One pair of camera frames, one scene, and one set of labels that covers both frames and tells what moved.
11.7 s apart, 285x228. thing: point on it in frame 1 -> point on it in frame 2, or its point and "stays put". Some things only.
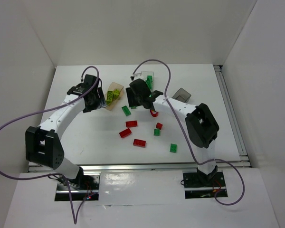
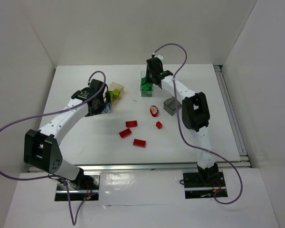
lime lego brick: (109, 97) stays put
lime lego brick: (115, 93) stays put
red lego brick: (131, 123) stays put
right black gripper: (132, 100) -> (151, 77)
